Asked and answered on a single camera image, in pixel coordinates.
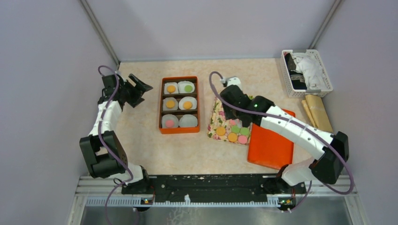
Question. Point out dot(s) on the black item in basket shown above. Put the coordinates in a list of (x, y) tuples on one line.
[(297, 78)]

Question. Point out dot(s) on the orange compartment box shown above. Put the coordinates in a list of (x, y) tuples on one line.
[(179, 113)]

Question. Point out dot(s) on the orange cookie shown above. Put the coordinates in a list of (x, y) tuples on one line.
[(232, 137), (220, 131), (170, 104), (171, 89), (187, 105)]

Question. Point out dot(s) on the aluminium frame rail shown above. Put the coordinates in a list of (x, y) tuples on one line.
[(100, 201)]

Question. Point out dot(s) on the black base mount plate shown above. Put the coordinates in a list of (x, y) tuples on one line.
[(217, 190)]

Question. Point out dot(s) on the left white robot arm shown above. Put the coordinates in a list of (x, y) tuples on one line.
[(102, 151)]

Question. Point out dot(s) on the floral tray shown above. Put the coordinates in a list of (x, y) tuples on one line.
[(218, 119)]

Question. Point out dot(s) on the white paper cup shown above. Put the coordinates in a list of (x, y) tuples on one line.
[(165, 100), (192, 99), (181, 85), (169, 117), (188, 121), (170, 83)]

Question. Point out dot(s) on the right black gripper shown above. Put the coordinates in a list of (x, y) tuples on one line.
[(228, 115)]

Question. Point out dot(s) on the white cloth in basket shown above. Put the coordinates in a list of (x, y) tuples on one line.
[(309, 66)]

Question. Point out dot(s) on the pink cookie bottom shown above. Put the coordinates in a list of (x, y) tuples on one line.
[(242, 139)]

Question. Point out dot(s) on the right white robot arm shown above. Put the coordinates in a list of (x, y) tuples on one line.
[(329, 152)]

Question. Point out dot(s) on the green cookie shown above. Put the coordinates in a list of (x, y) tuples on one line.
[(188, 89), (244, 131), (235, 129)]

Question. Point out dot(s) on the orange cookie bottom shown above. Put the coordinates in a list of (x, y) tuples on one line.
[(232, 137)]

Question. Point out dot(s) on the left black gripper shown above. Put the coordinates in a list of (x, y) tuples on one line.
[(138, 91)]

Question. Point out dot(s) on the white plastic basket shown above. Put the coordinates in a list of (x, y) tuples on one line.
[(300, 93)]

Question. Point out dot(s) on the orange box lid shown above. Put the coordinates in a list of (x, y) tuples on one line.
[(269, 149)]

